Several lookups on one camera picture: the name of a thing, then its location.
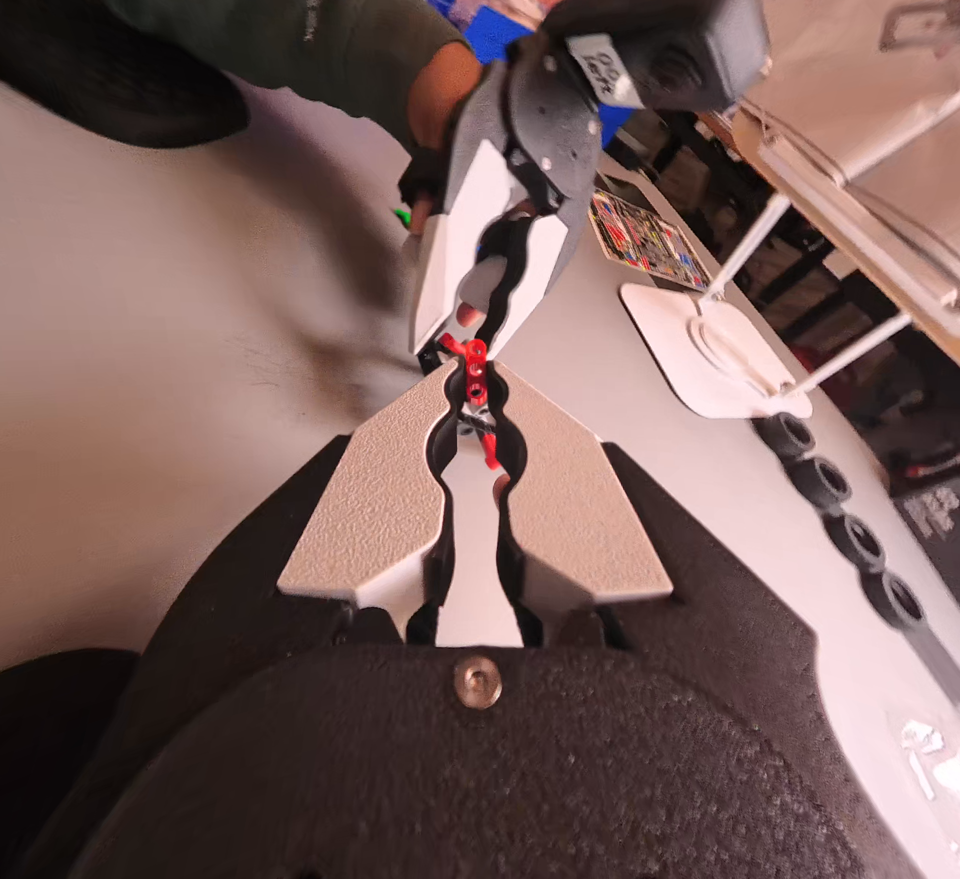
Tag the red lego beam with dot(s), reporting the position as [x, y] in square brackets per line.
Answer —
[476, 369]

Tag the pile of small lego pieces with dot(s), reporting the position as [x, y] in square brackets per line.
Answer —
[403, 217]

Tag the lego car set box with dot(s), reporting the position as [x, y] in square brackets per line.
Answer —
[934, 504]

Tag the person's left hand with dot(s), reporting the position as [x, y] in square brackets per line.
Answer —
[442, 91]

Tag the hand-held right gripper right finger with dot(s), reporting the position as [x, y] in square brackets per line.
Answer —
[585, 519]

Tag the lego instruction booklet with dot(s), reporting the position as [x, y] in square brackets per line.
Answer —
[862, 54]

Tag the blue plastic bin with bag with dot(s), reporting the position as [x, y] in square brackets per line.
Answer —
[495, 39]

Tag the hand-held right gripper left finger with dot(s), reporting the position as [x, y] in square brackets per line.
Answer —
[367, 519]

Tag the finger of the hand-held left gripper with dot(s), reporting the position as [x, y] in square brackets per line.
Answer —
[544, 256]
[450, 256]

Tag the black lego frame assembly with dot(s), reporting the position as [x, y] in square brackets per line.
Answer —
[487, 444]

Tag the empty clear plastic wrap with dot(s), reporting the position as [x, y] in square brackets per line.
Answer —
[926, 751]

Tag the white book stand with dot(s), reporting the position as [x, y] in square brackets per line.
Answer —
[675, 339]

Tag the person's left forearm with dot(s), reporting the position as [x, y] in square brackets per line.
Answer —
[262, 1]

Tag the lego sticker sheet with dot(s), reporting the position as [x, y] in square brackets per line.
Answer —
[645, 241]

